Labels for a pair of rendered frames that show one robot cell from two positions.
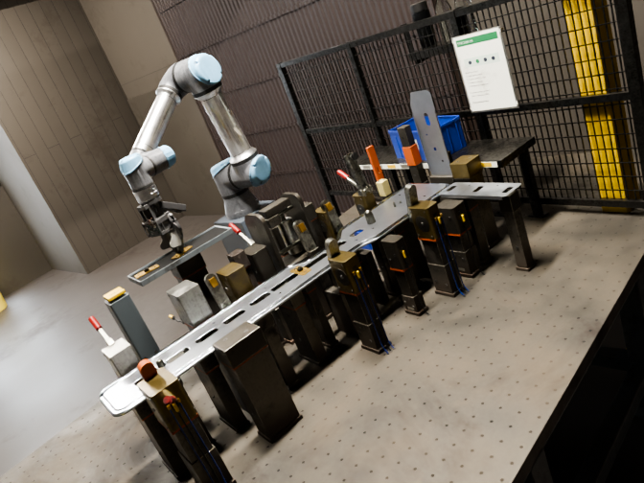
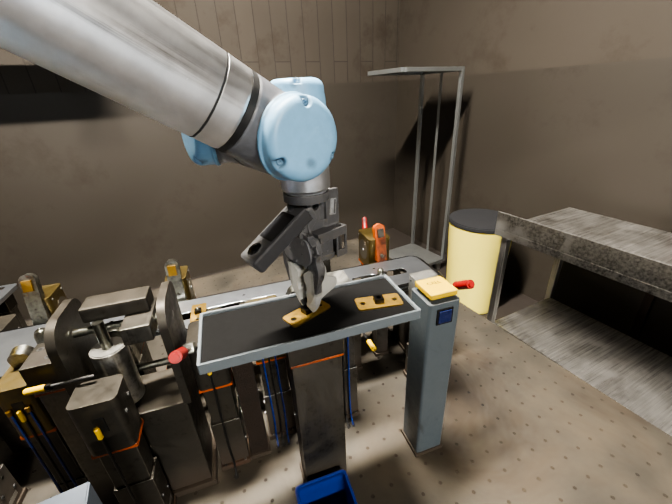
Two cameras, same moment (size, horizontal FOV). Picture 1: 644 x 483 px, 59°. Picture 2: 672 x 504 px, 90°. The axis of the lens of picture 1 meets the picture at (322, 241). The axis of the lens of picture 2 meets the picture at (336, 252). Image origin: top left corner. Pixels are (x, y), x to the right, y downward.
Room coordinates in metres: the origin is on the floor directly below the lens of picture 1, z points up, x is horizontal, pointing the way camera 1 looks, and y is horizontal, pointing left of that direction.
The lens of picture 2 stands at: (2.37, 0.64, 1.51)
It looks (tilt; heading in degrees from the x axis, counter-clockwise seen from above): 25 degrees down; 193
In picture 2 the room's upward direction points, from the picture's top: 3 degrees counter-clockwise
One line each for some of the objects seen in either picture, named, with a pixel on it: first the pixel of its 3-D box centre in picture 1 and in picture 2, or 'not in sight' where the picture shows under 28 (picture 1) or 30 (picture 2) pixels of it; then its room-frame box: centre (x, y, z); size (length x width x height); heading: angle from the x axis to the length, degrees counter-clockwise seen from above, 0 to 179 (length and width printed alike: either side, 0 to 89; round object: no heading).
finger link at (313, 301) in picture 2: (167, 243); (323, 287); (1.89, 0.50, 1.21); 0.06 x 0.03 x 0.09; 146
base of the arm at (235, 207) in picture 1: (239, 200); not in sight; (2.33, 0.26, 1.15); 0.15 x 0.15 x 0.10
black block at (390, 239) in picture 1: (407, 276); not in sight; (1.71, -0.22, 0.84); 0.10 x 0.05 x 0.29; 31
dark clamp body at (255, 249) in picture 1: (271, 294); (222, 402); (1.90, 0.24, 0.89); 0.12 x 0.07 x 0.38; 31
